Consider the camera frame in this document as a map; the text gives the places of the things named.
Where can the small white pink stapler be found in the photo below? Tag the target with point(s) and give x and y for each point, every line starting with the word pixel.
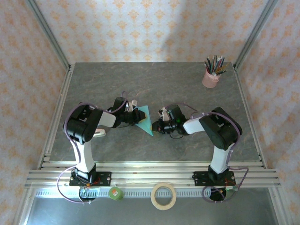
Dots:
pixel 100 133

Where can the aluminium table side rail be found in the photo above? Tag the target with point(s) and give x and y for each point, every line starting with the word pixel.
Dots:
pixel 249 117
pixel 56 117

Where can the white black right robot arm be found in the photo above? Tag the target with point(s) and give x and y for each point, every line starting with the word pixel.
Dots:
pixel 220 159

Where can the light blue paper sheet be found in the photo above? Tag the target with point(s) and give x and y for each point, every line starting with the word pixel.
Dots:
pixel 148 125

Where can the green circuit board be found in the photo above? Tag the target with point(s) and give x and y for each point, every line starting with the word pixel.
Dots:
pixel 232 191

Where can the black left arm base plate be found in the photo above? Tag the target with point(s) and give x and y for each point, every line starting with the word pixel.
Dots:
pixel 105 178

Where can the beige masking tape roll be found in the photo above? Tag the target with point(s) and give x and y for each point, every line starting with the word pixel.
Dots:
pixel 152 196

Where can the pink pencil cup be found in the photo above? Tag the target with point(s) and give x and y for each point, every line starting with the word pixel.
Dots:
pixel 209 80

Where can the aluminium corner post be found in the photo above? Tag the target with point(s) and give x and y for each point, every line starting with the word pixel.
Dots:
pixel 254 35
pixel 51 35

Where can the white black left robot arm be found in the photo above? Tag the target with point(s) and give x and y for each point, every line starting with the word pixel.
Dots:
pixel 85 157

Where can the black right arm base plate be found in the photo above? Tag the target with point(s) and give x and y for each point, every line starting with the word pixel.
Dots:
pixel 199 179

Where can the aluminium mounting rail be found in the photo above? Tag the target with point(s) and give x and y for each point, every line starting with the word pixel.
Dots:
pixel 152 174

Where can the green tape roll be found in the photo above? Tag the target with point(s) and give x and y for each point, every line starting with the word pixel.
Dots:
pixel 116 195

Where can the colored pencil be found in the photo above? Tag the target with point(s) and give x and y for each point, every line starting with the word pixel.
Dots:
pixel 214 63
pixel 221 63
pixel 210 64
pixel 207 66
pixel 218 63

